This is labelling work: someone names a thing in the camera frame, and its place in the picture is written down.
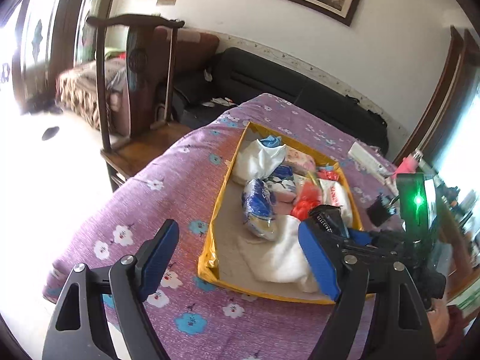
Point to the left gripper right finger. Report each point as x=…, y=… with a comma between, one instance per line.
x=347, y=273

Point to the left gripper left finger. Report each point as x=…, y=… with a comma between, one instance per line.
x=78, y=328

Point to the white red printed bag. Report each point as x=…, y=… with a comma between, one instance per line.
x=335, y=195

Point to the red mesh bag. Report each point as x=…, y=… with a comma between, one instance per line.
x=309, y=197

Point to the blue white plastic bag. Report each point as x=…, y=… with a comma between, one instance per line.
x=257, y=208

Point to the pink tissue pack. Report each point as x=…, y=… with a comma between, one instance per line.
x=299, y=162

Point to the yellow cardboard tray box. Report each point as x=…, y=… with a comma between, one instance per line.
x=236, y=259

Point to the purple floral tablecloth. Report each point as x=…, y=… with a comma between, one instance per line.
x=193, y=318

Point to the dark wooden chair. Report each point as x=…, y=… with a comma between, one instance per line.
x=146, y=139

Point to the patterned bed cover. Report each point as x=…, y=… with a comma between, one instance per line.
x=76, y=91

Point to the black leather sofa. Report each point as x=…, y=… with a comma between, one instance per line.
x=240, y=76

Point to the brown armchair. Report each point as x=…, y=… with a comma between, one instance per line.
x=194, y=49

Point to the black charger with cable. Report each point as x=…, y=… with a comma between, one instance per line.
x=382, y=209

